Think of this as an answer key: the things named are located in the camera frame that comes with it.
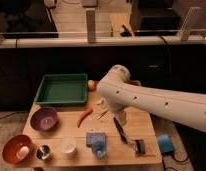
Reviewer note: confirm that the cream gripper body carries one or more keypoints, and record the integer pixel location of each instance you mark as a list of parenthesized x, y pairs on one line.
[(121, 117)]

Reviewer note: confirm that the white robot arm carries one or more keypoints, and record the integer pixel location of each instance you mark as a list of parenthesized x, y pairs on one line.
[(182, 107)]

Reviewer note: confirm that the blue plastic cup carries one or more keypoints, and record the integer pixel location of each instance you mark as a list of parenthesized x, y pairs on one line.
[(99, 150)]

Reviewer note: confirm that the white paper cup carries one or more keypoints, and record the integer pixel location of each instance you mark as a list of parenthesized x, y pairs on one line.
[(68, 146)]

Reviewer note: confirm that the small metal cup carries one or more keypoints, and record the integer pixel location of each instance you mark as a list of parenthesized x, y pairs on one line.
[(43, 153)]

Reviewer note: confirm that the metal spoon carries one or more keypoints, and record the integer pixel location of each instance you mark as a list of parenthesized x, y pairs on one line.
[(101, 115)]

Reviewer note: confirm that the orange fruit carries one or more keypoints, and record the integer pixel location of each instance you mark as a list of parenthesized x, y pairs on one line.
[(92, 85)]

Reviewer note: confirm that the green plastic tray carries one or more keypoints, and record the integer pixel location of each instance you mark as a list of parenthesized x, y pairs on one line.
[(62, 89)]

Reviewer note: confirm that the purple bowl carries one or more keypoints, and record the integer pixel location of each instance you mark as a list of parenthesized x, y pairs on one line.
[(44, 119)]

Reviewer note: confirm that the black object on shelf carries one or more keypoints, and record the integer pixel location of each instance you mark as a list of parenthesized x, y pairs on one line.
[(125, 32)]

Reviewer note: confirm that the black box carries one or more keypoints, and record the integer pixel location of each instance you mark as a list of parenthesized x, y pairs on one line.
[(153, 15)]

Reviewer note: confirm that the white egg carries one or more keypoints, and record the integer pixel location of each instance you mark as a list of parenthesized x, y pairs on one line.
[(23, 152)]

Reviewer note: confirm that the red bowl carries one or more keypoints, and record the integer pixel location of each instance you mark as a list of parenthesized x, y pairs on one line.
[(13, 146)]

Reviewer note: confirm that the black handled dish brush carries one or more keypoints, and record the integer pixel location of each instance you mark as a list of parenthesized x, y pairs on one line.
[(138, 145)]

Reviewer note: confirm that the white slanted bracket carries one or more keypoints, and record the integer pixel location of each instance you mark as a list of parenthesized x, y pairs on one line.
[(188, 23)]

